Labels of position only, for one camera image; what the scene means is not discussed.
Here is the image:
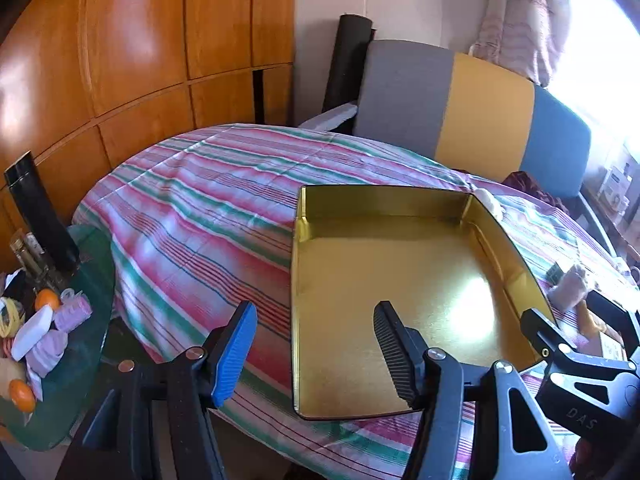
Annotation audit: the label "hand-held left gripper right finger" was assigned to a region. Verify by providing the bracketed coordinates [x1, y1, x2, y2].
[374, 301, 573, 480]

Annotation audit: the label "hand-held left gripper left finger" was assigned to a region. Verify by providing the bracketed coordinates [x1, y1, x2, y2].
[57, 301, 258, 480]

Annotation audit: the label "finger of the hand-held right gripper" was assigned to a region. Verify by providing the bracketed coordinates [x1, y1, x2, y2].
[520, 308, 640, 445]
[587, 290, 640, 356]

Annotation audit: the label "yellow sponge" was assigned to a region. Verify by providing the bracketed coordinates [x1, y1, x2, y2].
[577, 300, 608, 336]

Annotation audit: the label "white plastic bag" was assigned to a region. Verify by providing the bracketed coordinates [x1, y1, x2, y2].
[550, 265, 588, 311]
[472, 189, 502, 218]

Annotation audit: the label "gold metal tin tray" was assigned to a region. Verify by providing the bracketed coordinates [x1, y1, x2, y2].
[290, 184, 558, 421]

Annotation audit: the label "wooden desk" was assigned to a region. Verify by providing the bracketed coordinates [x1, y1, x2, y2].
[582, 180, 640, 271]

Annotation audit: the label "dark red cloth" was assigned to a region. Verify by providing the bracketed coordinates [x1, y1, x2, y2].
[502, 171, 571, 208]

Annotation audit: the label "green glass side table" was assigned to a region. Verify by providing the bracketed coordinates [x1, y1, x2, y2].
[0, 222, 117, 451]

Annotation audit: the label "striped bedsheet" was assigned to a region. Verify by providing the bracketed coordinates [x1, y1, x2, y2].
[72, 124, 640, 480]

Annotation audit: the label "pink foam roll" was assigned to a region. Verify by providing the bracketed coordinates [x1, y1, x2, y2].
[54, 292, 93, 333]
[25, 330, 68, 378]

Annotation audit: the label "orange fruit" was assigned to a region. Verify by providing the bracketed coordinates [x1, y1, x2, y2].
[9, 379, 37, 411]
[34, 288, 62, 313]

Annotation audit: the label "white plastic case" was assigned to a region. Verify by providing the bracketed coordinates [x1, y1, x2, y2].
[11, 305, 54, 361]

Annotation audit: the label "yellow rubber band bundle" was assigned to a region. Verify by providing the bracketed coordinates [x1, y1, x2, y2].
[0, 297, 26, 338]

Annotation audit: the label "clear glass bottle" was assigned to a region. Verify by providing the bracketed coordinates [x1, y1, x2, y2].
[10, 232, 51, 286]

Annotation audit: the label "tall black bottle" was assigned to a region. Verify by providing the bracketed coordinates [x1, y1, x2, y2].
[4, 150, 80, 273]

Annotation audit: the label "grey yellow blue armchair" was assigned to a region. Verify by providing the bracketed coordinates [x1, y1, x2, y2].
[297, 39, 593, 201]

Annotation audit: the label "bright window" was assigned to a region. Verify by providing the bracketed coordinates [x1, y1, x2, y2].
[550, 0, 640, 136]

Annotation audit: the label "black rolled mat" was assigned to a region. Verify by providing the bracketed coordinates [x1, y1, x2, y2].
[322, 14, 375, 113]

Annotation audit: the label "wooden wardrobe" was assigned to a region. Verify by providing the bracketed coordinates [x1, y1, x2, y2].
[0, 0, 296, 271]

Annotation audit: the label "pale patterned curtain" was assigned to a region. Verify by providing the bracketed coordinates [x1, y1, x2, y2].
[467, 0, 571, 86]

